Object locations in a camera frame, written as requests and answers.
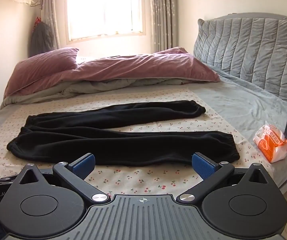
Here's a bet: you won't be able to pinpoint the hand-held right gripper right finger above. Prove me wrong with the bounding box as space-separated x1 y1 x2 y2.
176 152 267 204

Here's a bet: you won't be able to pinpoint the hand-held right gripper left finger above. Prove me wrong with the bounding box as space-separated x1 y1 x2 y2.
19 153 110 205

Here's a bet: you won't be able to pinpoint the black pants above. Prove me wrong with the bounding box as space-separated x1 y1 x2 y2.
7 100 241 167

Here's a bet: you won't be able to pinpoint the cherry print sheet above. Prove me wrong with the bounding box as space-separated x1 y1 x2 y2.
0 87 275 196

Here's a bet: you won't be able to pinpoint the orange and white packet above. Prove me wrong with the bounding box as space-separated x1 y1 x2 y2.
253 120 287 164

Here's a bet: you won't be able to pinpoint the pink and grey duvet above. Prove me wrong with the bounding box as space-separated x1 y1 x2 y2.
0 47 221 110

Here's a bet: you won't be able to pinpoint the pink pillow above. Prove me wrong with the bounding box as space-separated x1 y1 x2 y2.
9 47 80 85

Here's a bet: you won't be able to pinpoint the grey quilted headboard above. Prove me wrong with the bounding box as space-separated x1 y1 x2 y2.
193 12 287 112

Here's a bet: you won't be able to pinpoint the hanging grey garment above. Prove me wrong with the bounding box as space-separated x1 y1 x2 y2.
29 21 56 58

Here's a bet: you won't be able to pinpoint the window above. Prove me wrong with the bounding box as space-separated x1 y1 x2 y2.
66 0 147 42

